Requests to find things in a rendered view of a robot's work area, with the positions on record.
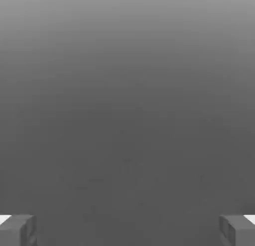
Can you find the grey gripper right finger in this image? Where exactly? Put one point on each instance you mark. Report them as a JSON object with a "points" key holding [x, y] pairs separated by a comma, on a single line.
{"points": [[238, 232]]}

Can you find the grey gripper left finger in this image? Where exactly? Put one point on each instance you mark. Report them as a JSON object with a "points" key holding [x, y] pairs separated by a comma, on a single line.
{"points": [[17, 231]]}

